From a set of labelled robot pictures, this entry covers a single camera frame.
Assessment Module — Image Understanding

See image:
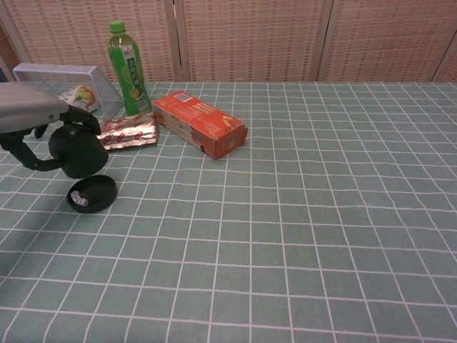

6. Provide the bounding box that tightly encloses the clear bottle with white label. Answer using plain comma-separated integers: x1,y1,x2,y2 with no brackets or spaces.
59,84,99,114

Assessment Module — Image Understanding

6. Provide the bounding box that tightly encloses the orange cardboard box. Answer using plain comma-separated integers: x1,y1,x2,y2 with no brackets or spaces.
151,90,248,161

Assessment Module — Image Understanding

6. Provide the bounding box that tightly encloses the dark green dome cup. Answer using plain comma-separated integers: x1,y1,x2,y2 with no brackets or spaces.
48,123,109,179

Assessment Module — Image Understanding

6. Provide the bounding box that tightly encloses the green checked tablecloth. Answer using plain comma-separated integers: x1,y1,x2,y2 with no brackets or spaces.
0,81,457,343

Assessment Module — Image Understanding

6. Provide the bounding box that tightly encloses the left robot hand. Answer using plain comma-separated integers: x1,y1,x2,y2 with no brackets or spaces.
0,81,103,172

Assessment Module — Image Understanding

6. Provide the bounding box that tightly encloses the green tea bottle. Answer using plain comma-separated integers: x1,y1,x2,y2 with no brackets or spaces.
108,20,151,116

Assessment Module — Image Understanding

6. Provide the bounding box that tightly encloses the bamboo folding screen panel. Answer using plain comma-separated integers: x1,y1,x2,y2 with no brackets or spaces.
433,42,457,83
0,0,179,84
0,24,19,85
176,0,333,83
317,0,457,83

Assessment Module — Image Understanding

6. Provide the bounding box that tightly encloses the silver foil snack packet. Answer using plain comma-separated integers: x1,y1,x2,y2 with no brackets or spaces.
95,113,159,153

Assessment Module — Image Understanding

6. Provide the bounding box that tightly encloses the dark green round base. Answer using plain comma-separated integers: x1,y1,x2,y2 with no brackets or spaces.
66,174,118,214

